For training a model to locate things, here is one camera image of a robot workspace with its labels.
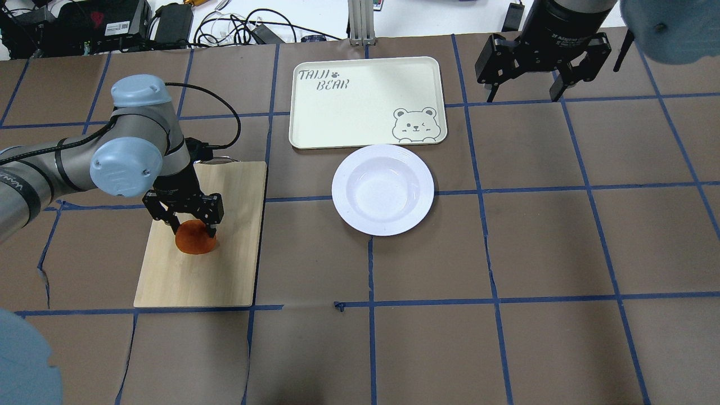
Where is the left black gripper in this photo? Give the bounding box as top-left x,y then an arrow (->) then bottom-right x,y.
142,163 -> 224,238

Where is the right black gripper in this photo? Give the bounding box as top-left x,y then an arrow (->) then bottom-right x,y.
475,1 -> 612,103

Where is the orange fruit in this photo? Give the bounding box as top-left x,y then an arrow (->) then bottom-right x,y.
174,219 -> 218,255

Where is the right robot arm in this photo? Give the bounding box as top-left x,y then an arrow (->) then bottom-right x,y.
475,1 -> 719,102

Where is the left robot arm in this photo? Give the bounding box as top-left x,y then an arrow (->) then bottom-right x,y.
1,74 -> 224,240

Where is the cream bear tray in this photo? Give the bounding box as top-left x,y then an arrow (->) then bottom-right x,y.
289,56 -> 448,150

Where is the wooden cutting board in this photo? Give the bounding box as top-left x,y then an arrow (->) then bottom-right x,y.
134,161 -> 267,308

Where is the brown paper table mat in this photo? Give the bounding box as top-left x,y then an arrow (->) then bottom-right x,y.
2,34 -> 719,404

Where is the white round plate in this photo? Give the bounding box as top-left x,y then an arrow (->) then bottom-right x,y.
331,145 -> 435,236

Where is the black power adapter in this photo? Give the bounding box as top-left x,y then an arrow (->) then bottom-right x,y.
152,3 -> 193,50

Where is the black computer box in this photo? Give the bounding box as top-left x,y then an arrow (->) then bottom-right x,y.
30,1 -> 151,57

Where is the aluminium frame post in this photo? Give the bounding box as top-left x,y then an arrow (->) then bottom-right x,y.
348,0 -> 376,46

